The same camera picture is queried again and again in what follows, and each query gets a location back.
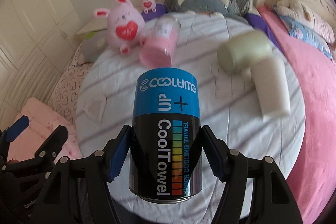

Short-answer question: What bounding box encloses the black blue cooling towel can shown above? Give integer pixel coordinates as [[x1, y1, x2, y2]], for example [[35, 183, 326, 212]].
[[129, 68, 202, 204]]

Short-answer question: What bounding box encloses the pale green cup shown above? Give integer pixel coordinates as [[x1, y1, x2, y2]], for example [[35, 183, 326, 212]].
[[217, 30, 272, 73]]

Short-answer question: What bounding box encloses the pink plastic cup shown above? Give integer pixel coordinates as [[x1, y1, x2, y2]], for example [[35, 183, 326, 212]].
[[139, 15, 181, 69]]

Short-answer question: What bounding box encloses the pink fleece blanket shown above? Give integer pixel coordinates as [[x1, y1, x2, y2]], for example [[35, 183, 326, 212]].
[[257, 6, 335, 223]]

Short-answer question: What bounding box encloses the light pink folded blanket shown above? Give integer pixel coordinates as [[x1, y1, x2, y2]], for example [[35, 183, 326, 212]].
[[7, 98, 82, 162]]

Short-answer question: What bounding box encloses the heart patterned pillow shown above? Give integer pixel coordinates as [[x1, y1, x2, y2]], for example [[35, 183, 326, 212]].
[[47, 45, 92, 126]]

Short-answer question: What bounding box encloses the white striped bed sheet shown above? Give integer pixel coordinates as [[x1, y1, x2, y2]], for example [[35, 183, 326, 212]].
[[76, 13, 305, 223]]

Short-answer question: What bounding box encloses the grey green pillow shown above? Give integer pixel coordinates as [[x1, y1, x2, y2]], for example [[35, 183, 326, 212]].
[[76, 17, 108, 66]]

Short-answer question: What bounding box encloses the blue patterned pillow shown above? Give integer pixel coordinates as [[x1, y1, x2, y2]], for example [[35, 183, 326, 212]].
[[278, 14, 333, 60]]

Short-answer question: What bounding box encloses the cream wardrobe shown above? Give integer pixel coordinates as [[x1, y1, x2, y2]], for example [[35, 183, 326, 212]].
[[1, 0, 83, 129]]

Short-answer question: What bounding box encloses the large pink bunny plush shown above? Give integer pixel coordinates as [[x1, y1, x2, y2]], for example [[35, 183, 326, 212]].
[[93, 0, 147, 55]]

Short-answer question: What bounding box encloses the cream plush toy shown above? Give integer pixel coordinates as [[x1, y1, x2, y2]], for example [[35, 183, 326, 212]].
[[276, 0, 335, 44]]

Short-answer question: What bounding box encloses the purple cushion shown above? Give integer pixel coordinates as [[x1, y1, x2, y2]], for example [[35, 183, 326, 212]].
[[141, 3, 169, 22]]

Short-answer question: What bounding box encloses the small pink bunny plush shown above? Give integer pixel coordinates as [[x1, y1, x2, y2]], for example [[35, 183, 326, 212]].
[[141, 0, 156, 14]]

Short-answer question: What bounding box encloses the grey cat plush pillow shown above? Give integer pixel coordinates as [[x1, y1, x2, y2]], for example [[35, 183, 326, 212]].
[[171, 0, 248, 24]]

